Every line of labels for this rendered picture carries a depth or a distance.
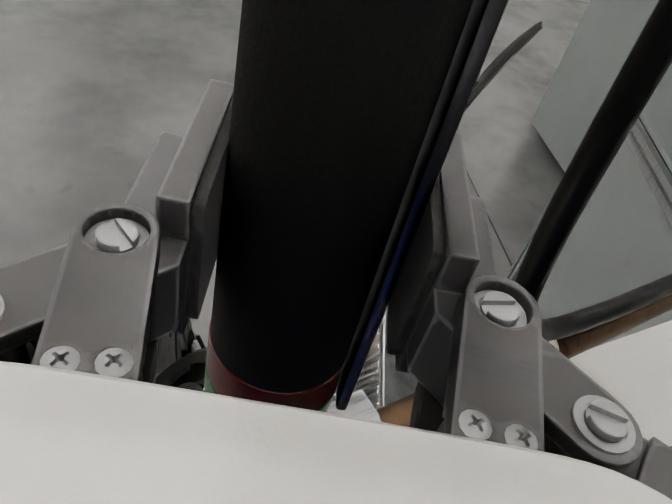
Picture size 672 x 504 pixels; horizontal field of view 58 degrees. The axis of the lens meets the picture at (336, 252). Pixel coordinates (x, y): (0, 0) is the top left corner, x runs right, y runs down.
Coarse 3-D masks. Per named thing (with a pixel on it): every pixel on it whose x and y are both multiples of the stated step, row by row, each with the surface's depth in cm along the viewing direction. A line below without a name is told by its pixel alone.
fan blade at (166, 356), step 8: (192, 328) 49; (168, 336) 58; (176, 336) 54; (184, 336) 50; (192, 336) 49; (160, 344) 63; (168, 344) 59; (176, 344) 54; (184, 344) 50; (160, 352) 63; (168, 352) 60; (176, 352) 55; (184, 352) 49; (160, 360) 64; (168, 360) 60; (176, 360) 55; (160, 368) 64
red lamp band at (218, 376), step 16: (208, 336) 14; (208, 352) 14; (208, 368) 14; (224, 368) 13; (224, 384) 14; (240, 384) 13; (336, 384) 15; (256, 400) 13; (272, 400) 13; (288, 400) 13; (304, 400) 14; (320, 400) 14
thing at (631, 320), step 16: (656, 304) 30; (624, 320) 29; (640, 320) 30; (576, 336) 28; (592, 336) 28; (608, 336) 29; (576, 352) 27; (400, 400) 23; (384, 416) 22; (400, 416) 23
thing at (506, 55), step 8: (536, 24) 39; (528, 32) 39; (536, 32) 38; (520, 40) 39; (528, 40) 38; (512, 48) 39; (520, 48) 38; (504, 56) 39; (512, 56) 38; (496, 64) 40; (504, 64) 38; (488, 72) 40; (496, 72) 38; (480, 80) 42; (488, 80) 38; (480, 88) 38; (472, 96) 39
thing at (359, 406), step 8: (360, 392) 23; (352, 400) 23; (360, 400) 23; (368, 400) 23; (336, 408) 22; (352, 408) 22; (360, 408) 22; (368, 408) 22; (352, 416) 22; (360, 416) 22; (368, 416) 22; (376, 416) 22
